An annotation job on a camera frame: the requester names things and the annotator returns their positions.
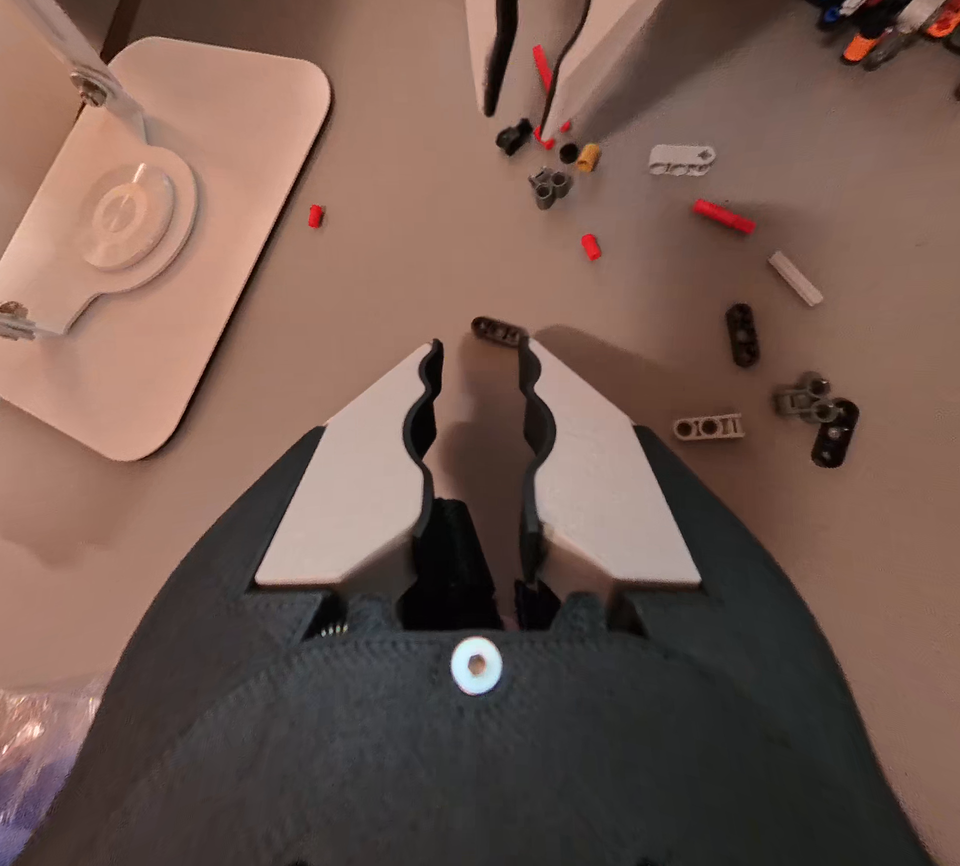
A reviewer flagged light grey lego short beam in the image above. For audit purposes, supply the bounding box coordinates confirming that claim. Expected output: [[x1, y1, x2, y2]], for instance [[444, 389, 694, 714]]
[[672, 414, 746, 441]]

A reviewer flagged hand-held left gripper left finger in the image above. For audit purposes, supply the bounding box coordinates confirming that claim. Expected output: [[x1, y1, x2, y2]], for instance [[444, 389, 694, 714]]
[[253, 337, 447, 633]]

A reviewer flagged light grey lego connector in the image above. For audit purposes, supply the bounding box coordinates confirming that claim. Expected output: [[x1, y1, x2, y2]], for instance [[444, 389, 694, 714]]
[[648, 144, 717, 177]]

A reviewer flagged light grey lego axle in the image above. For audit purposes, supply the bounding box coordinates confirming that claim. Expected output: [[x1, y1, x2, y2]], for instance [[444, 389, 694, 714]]
[[767, 250, 825, 307]]

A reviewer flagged dark grey lego triple connector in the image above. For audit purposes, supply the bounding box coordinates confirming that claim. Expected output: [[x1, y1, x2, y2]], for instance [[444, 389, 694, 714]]
[[527, 167, 575, 211]]

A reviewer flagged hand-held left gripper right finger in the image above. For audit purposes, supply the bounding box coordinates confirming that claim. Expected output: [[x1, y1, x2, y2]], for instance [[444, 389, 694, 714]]
[[516, 336, 704, 633]]

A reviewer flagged grey lego perpendicular connector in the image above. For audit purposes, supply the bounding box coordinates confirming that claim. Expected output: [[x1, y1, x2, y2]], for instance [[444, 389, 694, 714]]
[[774, 371, 834, 423]]

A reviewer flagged red lego long pin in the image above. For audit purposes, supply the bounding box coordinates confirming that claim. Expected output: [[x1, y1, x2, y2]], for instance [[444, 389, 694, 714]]
[[691, 199, 757, 236]]

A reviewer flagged clear plastic bag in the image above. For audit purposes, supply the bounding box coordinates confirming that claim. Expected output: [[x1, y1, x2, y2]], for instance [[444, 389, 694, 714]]
[[0, 675, 106, 863]]

